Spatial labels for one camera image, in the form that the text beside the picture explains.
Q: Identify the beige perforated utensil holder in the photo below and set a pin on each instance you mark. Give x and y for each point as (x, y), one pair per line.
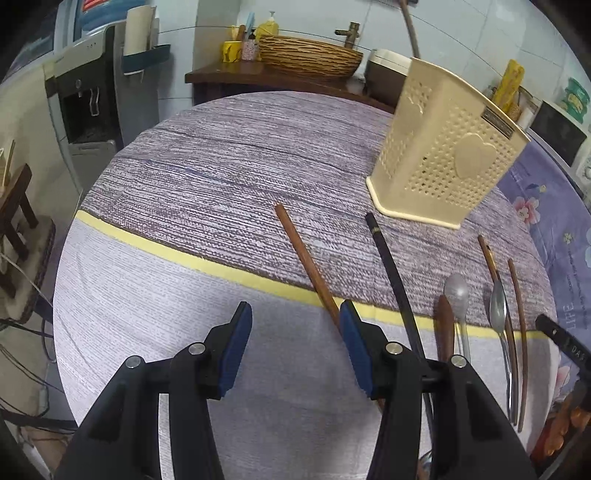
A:
(429, 152)

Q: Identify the purple floral cloth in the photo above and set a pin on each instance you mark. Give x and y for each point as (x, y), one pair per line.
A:
(545, 207)

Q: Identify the black chopstick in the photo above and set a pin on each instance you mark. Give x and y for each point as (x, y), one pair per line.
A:
(392, 277)

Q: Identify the dark wooden counter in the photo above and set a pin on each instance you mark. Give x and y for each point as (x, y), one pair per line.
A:
(221, 74)

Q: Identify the yellow mug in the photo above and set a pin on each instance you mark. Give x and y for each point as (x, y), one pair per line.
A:
(232, 51)

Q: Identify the green instant noodle bowl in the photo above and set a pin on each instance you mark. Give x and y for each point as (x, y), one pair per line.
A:
(579, 90)
(572, 110)

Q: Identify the translucent plastic spoon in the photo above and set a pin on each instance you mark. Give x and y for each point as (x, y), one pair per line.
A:
(456, 288)

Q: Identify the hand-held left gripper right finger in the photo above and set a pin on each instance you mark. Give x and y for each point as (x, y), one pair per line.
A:
(355, 355)

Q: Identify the brown wooden spoon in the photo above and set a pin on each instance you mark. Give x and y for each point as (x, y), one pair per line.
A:
(445, 323)

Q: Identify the brown wooden chopstick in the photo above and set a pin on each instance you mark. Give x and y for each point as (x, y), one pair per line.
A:
(519, 314)
(487, 258)
(304, 258)

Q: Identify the dark wooden stool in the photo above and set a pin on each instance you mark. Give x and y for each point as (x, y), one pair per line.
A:
(18, 207)

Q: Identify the woven basket basin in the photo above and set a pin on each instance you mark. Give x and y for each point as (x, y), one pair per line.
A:
(309, 55)

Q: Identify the yellow packet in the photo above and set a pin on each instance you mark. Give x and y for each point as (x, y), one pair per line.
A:
(510, 83)

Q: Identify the white microwave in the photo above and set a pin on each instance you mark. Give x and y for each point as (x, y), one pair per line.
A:
(558, 129)

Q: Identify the yellow soap bottle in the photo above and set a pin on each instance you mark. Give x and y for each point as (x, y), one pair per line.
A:
(268, 30)

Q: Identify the metal spoon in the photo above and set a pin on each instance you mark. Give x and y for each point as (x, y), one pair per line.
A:
(498, 307)

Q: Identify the small pink patterned bottle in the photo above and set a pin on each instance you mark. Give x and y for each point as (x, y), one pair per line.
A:
(250, 48)

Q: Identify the blue water jug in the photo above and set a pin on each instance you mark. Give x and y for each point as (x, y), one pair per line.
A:
(92, 14)

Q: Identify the teal cup holder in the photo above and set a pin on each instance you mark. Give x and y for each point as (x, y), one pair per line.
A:
(147, 57)

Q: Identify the water dispenser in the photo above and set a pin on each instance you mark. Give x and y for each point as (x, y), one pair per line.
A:
(87, 60)

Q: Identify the bronze faucet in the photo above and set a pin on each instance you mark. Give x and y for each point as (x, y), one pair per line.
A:
(353, 34)

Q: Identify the rice cooker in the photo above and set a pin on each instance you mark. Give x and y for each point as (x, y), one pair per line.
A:
(383, 69)

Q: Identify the stack of paper cups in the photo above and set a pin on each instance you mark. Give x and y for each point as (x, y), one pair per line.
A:
(138, 27)

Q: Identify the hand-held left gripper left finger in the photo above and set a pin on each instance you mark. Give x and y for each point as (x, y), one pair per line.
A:
(236, 355)

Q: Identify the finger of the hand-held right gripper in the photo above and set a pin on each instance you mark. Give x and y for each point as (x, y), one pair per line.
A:
(565, 339)

